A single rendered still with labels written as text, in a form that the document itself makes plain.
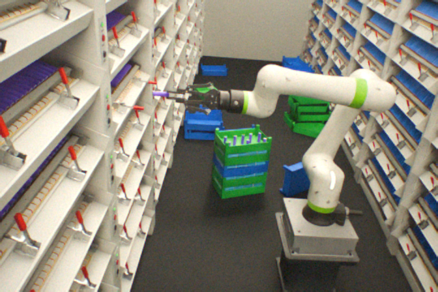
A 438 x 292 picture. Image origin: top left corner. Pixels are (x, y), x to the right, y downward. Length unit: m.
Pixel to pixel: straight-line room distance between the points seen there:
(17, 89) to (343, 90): 1.10
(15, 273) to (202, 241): 1.51
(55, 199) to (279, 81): 0.88
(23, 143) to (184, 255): 1.47
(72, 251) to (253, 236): 1.35
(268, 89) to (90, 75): 0.67
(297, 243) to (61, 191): 1.07
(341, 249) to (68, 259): 1.15
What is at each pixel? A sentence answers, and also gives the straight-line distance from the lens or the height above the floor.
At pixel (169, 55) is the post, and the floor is 0.80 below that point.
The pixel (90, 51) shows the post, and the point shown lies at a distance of 1.13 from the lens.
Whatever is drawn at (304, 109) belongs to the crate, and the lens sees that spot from 3.58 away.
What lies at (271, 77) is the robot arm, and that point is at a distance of 1.52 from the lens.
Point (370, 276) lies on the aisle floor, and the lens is 2.31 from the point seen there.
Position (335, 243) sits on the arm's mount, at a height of 0.36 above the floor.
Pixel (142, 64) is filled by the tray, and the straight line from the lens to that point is 1.85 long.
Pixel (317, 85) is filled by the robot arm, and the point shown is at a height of 1.01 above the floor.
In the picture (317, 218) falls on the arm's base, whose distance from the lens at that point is 1.85.
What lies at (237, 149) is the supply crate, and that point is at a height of 0.35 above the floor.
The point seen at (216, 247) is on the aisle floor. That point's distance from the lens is 2.25.
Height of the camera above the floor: 1.50
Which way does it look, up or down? 28 degrees down
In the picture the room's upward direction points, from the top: 5 degrees clockwise
